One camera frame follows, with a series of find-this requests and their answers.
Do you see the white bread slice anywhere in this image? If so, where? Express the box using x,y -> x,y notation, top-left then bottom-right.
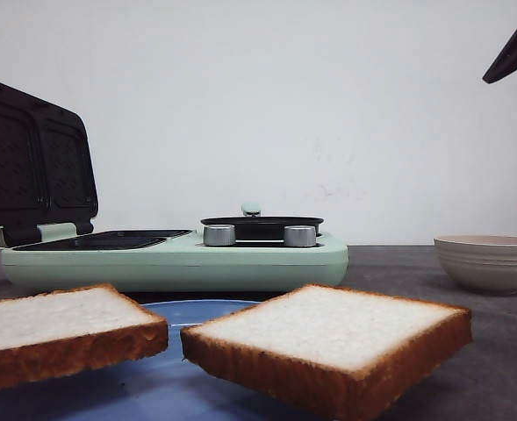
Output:
180,284 -> 472,420
0,284 -> 169,389

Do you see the breakfast maker hinged lid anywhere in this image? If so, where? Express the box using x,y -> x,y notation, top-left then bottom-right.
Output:
0,83 -> 98,247

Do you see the mint green breakfast maker base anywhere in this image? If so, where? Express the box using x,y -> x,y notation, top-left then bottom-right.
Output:
1,230 -> 348,292

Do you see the beige ribbed bowl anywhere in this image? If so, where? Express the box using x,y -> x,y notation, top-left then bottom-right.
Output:
434,235 -> 517,294

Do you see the right silver control knob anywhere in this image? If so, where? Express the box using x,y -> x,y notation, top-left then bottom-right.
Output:
284,225 -> 317,248

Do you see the silver control knob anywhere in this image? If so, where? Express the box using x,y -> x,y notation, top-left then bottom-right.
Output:
284,225 -> 317,248
203,225 -> 236,246

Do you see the black round frying pan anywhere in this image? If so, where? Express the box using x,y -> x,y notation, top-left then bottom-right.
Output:
200,203 -> 324,240

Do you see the left silver control knob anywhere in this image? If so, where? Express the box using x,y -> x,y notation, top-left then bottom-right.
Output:
203,225 -> 236,246

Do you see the blue round plate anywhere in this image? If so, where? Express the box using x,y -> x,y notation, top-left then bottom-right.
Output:
0,299 -> 305,421

